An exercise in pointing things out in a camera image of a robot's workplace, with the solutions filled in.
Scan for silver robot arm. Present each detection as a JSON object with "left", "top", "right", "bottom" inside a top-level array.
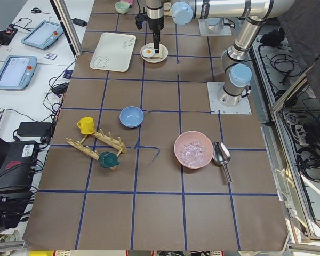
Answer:
[
  {"left": 143, "top": 1, "right": 284, "bottom": 53},
  {"left": 171, "top": 0, "right": 294, "bottom": 107}
]

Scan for wooden dish rack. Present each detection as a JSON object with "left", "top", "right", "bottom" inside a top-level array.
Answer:
[{"left": 66, "top": 128, "right": 127, "bottom": 171}]

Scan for fried egg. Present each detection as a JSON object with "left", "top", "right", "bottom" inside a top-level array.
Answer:
[{"left": 141, "top": 47, "right": 155, "bottom": 58}]

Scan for blue bowl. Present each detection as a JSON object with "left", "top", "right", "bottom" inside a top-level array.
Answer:
[{"left": 119, "top": 106, "right": 144, "bottom": 129}]

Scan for bread slice on plate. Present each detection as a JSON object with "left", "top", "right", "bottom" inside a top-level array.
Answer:
[{"left": 151, "top": 44, "right": 168, "bottom": 60}]

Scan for black computer box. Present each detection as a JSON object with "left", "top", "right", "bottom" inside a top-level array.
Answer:
[{"left": 0, "top": 141, "right": 45, "bottom": 194}]

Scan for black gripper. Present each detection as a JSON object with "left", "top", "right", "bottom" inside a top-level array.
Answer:
[{"left": 147, "top": 7, "right": 164, "bottom": 52}]

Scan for yellow mug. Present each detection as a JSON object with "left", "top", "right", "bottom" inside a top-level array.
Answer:
[{"left": 77, "top": 117, "right": 96, "bottom": 135}]

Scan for green bowl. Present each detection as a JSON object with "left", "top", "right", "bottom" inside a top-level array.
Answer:
[{"left": 115, "top": 1, "right": 130, "bottom": 14}]

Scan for beige round plate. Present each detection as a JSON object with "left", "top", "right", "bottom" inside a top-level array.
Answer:
[{"left": 140, "top": 43, "right": 166, "bottom": 63}]

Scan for cream bear tray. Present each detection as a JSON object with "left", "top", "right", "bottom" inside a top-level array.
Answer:
[{"left": 89, "top": 33, "right": 136, "bottom": 72}]

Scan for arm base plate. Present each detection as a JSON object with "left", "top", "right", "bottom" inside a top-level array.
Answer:
[
  {"left": 198, "top": 18, "right": 232, "bottom": 37},
  {"left": 207, "top": 82, "right": 252, "bottom": 115}
]

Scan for near teach pendant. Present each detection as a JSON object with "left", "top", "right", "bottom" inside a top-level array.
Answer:
[{"left": 0, "top": 55, "right": 37, "bottom": 91}]

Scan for metal scoop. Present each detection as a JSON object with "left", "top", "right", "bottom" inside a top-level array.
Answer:
[{"left": 212, "top": 141, "right": 232, "bottom": 183}]

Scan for teach pendant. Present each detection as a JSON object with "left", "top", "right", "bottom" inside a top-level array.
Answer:
[
  {"left": 21, "top": 20, "right": 63, "bottom": 50},
  {"left": 0, "top": 55, "right": 37, "bottom": 91}
]

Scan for aluminium frame post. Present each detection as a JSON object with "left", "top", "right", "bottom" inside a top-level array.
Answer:
[{"left": 50, "top": 0, "right": 82, "bottom": 57}]

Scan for black power adapter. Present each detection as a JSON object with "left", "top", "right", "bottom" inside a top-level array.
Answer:
[{"left": 72, "top": 18, "right": 87, "bottom": 27}]

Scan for far teach pendant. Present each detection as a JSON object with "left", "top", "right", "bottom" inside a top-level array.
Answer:
[{"left": 21, "top": 20, "right": 63, "bottom": 50}]

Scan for pink bowl with ice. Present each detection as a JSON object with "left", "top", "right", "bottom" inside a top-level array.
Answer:
[{"left": 174, "top": 131, "right": 214, "bottom": 169}]

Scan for scissors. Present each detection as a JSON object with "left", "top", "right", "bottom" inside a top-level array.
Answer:
[{"left": 30, "top": 7, "right": 50, "bottom": 14}]

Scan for dark green mug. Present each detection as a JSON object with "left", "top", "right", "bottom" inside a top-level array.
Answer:
[{"left": 98, "top": 151, "right": 120, "bottom": 168}]

